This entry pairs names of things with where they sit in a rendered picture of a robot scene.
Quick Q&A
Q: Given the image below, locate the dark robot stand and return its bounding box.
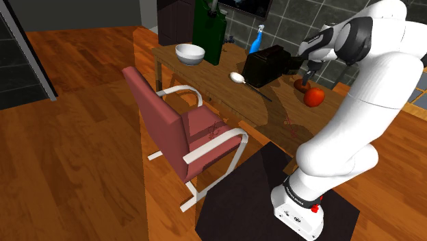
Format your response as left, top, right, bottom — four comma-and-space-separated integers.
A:
194, 141, 361, 241

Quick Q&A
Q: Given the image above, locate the dark wooden cabinet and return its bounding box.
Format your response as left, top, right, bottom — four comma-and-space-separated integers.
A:
156, 0, 196, 47

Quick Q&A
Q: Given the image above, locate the white bowl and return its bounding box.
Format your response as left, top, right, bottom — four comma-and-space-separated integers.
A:
174, 43, 206, 66

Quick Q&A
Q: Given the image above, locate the dark red round fruit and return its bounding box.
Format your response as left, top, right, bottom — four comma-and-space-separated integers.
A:
293, 78, 312, 94

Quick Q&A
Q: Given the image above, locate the grey framed glass door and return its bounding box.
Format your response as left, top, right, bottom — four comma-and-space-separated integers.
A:
0, 0, 59, 112

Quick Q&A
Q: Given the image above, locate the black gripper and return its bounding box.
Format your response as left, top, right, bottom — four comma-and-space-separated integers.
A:
301, 60, 324, 86

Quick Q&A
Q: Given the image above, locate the green canister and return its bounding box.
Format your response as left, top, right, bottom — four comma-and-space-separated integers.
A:
192, 0, 229, 66

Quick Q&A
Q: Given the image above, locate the red apple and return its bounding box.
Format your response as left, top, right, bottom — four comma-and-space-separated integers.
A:
302, 87, 326, 108

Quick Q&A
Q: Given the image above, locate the black toaster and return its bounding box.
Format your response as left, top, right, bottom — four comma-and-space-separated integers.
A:
241, 45, 304, 89

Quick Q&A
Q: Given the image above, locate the dark wall screen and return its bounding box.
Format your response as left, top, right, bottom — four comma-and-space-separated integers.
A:
217, 0, 274, 20

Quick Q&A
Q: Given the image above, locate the wooden table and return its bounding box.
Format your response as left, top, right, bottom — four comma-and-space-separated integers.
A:
151, 42, 350, 159

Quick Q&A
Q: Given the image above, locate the white spoon with black handle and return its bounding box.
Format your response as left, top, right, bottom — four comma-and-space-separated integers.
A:
229, 71, 273, 103

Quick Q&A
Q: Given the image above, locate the red chair with white frame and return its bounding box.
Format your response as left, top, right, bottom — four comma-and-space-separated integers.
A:
121, 65, 250, 214

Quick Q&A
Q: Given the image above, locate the blue spray bottle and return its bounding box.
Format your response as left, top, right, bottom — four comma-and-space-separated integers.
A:
248, 23, 266, 55

